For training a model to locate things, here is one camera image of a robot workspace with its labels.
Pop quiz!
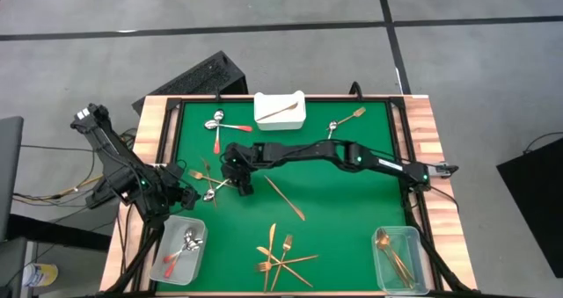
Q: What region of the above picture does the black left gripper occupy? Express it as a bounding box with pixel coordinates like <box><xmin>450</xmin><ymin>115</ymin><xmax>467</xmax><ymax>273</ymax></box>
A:
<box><xmin>153</xmin><ymin>158</ymin><xmax>201</xmax><ymax>216</ymax></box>

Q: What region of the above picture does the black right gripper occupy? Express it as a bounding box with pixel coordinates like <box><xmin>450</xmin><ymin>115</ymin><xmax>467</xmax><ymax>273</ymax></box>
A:
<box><xmin>221</xmin><ymin>141</ymin><xmax>266</xmax><ymax>199</ymax></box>

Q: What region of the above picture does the gold knife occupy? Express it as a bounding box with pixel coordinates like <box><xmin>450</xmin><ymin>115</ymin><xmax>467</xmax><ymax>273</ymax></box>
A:
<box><xmin>262</xmin><ymin>222</ymin><xmax>278</xmax><ymax>294</ymax></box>
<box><xmin>256</xmin><ymin>102</ymin><xmax>299</xmax><ymax>123</ymax></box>
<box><xmin>256</xmin><ymin>245</ymin><xmax>315</xmax><ymax>289</ymax></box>
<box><xmin>264</xmin><ymin>175</ymin><xmax>307</xmax><ymax>222</ymax></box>

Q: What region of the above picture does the white plastic bin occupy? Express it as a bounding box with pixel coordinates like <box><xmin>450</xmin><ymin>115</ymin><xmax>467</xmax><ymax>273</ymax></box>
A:
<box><xmin>252</xmin><ymin>90</ymin><xmax>308</xmax><ymax>133</ymax></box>

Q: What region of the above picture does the gray plastic bin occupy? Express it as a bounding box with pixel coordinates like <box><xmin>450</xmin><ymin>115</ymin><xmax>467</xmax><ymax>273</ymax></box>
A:
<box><xmin>149</xmin><ymin>214</ymin><xmax>209</xmax><ymax>287</ymax></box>

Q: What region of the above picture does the green table mat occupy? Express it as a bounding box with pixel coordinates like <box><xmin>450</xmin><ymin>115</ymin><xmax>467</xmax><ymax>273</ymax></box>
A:
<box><xmin>156</xmin><ymin>100</ymin><xmax>408</xmax><ymax>293</ymax></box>

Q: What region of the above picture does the black floor mat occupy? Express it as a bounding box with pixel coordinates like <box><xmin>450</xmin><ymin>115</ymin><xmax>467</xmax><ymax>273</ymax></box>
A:
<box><xmin>8</xmin><ymin>213</ymin><xmax>113</xmax><ymax>251</ymax></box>

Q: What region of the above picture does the yellow white canister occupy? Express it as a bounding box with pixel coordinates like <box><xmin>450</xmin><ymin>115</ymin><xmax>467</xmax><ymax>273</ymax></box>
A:
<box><xmin>20</xmin><ymin>262</ymin><xmax>60</xmax><ymax>289</ymax></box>

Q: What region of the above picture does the dark gray panel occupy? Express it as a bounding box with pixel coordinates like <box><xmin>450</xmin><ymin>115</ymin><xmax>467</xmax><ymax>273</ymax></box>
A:
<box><xmin>0</xmin><ymin>115</ymin><xmax>25</xmax><ymax>243</ymax></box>

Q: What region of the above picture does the clear plastic bin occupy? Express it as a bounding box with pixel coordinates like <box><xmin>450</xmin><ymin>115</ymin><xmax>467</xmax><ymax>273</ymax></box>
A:
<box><xmin>370</xmin><ymin>225</ymin><xmax>431</xmax><ymax>296</ymax></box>

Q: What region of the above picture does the black case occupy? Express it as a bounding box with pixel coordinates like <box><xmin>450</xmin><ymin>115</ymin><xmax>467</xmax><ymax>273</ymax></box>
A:
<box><xmin>495</xmin><ymin>132</ymin><xmax>563</xmax><ymax>280</ymax></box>

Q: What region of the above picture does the black clamp handle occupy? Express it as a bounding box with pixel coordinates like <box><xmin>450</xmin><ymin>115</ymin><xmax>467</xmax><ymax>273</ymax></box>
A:
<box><xmin>348</xmin><ymin>81</ymin><xmax>367</xmax><ymax>102</ymax></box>

